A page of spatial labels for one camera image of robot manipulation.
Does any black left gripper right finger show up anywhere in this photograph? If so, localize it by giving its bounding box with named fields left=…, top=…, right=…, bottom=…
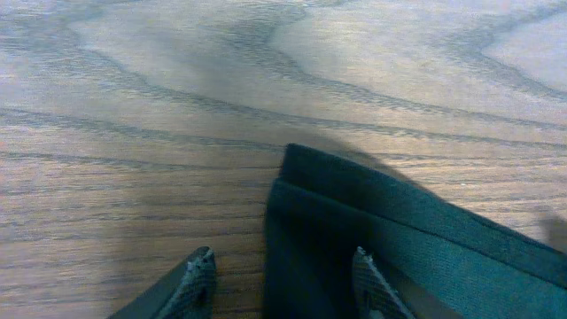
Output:
left=352, top=246, right=416, bottom=319

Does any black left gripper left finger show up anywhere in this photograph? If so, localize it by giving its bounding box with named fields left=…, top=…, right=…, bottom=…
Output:
left=108, top=246, right=217, bottom=319

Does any black polo shirt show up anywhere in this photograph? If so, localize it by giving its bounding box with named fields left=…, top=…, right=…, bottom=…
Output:
left=262, top=144, right=566, bottom=318

